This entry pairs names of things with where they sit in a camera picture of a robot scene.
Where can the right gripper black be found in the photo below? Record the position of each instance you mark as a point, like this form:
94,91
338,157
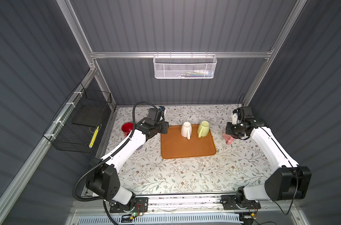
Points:
232,132

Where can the orange plastic tray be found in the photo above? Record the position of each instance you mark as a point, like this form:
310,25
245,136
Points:
174,145

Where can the black wire basket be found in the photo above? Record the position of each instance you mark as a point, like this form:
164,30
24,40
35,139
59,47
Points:
65,136

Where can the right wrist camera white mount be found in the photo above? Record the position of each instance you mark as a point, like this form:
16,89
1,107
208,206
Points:
235,116

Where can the pink patterned mug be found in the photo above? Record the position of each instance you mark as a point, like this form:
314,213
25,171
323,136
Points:
228,138

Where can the black foam pad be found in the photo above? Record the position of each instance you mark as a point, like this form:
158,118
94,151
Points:
88,116

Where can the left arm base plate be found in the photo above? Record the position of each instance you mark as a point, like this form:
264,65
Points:
136,205

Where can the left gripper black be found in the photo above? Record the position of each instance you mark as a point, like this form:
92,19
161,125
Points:
162,127

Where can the white cream mug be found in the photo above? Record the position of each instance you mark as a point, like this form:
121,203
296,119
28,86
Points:
186,130

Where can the light green mug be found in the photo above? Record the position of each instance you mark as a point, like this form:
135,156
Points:
203,129

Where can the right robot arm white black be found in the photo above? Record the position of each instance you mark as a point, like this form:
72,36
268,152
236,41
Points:
288,181

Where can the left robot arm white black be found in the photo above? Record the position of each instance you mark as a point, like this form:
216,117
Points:
104,180

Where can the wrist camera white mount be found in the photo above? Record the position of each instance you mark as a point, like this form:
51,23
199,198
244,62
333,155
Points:
162,110
235,116

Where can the white wire mesh basket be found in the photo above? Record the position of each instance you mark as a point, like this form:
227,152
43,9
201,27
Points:
168,67

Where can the markers in white basket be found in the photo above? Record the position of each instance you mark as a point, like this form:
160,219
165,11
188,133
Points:
197,73

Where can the red mug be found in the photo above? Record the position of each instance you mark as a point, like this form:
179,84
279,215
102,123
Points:
127,128

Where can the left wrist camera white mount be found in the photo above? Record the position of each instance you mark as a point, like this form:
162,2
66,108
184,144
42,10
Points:
162,110

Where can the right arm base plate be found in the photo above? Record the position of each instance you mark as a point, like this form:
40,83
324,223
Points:
232,202

